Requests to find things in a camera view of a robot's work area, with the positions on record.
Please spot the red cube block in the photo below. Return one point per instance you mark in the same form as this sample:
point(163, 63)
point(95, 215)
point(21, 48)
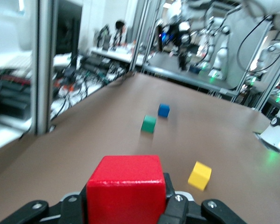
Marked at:
point(126, 193)

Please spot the white workbench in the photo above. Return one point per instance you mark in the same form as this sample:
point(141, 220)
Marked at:
point(114, 54)

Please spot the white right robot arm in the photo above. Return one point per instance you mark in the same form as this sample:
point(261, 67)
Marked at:
point(277, 137)

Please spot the green cube block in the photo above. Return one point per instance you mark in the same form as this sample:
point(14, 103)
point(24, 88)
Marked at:
point(149, 124)

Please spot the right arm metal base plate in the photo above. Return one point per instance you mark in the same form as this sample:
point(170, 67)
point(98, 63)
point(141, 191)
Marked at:
point(264, 145)

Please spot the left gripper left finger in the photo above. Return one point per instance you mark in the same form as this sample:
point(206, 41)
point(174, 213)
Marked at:
point(70, 212)

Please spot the blue cube block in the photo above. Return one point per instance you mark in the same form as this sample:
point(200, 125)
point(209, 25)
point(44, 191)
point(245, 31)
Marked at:
point(163, 110)

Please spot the yellow cube block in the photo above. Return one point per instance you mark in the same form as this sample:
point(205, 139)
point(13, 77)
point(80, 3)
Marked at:
point(199, 176)

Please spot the aluminium cell frame post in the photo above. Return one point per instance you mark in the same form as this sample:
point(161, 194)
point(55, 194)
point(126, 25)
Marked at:
point(138, 35)

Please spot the black monitor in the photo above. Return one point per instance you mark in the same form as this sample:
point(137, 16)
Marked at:
point(67, 30)

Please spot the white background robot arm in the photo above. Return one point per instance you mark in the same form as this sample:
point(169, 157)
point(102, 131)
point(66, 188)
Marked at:
point(270, 52)
point(219, 53)

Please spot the grey neighbouring table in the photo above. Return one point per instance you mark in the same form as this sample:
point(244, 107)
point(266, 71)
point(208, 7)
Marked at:
point(177, 74)

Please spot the background robot with black gripper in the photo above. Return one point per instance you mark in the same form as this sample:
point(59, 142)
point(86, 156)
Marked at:
point(182, 30)

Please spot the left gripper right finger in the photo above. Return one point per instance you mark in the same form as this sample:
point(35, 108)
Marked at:
point(177, 210)

